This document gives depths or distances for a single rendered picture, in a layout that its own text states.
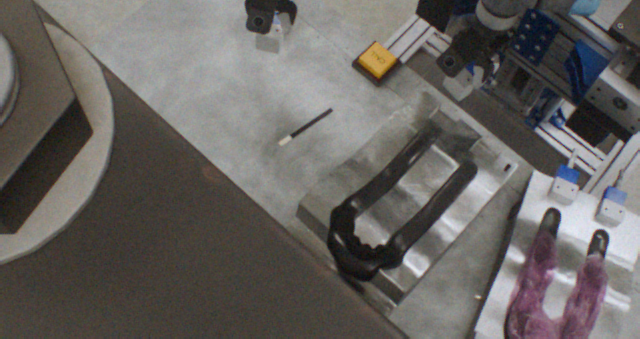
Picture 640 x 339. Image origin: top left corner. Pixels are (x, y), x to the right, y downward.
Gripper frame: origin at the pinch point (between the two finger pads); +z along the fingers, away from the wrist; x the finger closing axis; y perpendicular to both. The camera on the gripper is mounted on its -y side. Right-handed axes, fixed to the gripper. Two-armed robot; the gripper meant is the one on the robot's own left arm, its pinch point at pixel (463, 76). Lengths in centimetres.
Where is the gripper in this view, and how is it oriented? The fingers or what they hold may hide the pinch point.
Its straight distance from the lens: 159.5
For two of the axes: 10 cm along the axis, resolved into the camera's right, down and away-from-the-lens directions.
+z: -0.5, 4.0, 9.1
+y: 7.9, -5.5, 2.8
